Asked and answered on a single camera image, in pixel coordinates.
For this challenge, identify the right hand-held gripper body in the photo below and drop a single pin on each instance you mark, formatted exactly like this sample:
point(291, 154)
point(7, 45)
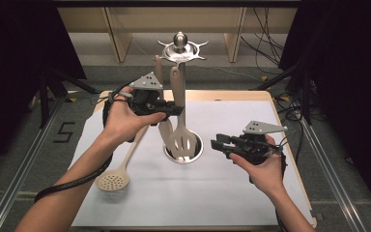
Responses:
point(254, 148)

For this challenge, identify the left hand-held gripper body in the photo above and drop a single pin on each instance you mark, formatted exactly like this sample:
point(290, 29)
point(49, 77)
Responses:
point(145, 100)

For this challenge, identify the beige slotted spatula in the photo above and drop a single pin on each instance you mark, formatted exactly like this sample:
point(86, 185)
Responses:
point(182, 141)

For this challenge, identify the steel utensil stand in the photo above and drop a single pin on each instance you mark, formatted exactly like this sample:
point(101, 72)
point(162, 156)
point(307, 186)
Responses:
point(180, 50)

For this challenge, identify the beige perforated skimmer spoon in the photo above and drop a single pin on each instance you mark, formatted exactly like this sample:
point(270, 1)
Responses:
point(112, 182)

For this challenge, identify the person's right hand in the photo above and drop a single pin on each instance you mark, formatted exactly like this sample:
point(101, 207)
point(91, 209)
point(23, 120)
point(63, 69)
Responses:
point(269, 174)

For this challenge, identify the person's left hand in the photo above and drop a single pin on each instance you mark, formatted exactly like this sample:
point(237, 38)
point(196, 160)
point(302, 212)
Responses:
point(122, 122)

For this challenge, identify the black metal stand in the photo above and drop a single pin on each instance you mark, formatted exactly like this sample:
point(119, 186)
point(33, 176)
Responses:
point(44, 103)
point(306, 96)

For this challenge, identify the wooden shelf unit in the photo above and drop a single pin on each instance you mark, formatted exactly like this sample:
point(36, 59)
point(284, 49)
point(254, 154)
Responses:
point(135, 19)

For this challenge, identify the black curtain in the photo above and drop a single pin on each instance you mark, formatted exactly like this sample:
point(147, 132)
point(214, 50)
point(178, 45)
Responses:
point(351, 80)
point(13, 64)

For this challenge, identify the metal floor rail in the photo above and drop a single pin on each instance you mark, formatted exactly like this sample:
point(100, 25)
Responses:
point(19, 180)
point(331, 174)

